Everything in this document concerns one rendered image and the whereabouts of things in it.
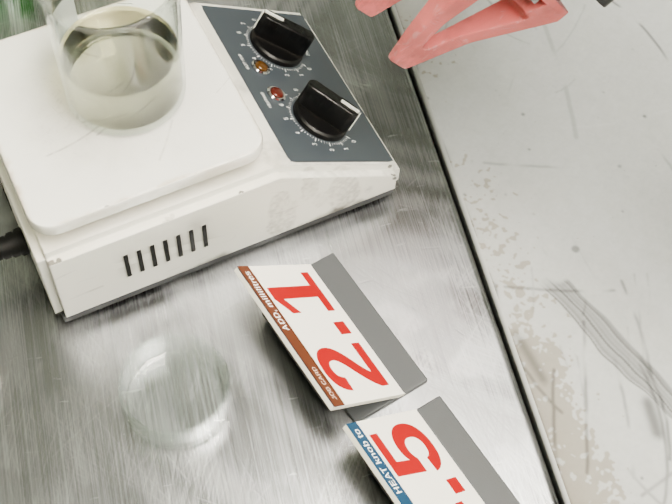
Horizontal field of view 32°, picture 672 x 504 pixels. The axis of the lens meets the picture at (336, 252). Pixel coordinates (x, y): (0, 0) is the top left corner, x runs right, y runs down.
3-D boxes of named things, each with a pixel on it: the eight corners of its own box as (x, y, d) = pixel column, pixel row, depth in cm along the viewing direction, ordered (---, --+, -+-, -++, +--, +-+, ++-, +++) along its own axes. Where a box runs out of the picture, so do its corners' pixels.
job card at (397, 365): (332, 255, 64) (335, 214, 60) (427, 382, 60) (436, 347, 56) (236, 307, 62) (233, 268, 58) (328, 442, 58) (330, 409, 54)
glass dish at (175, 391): (236, 445, 58) (234, 428, 56) (124, 456, 57) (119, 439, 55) (227, 346, 60) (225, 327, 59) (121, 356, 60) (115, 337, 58)
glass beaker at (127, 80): (74, 158, 56) (42, 41, 49) (53, 60, 59) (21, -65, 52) (215, 130, 57) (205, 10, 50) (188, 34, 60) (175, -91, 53)
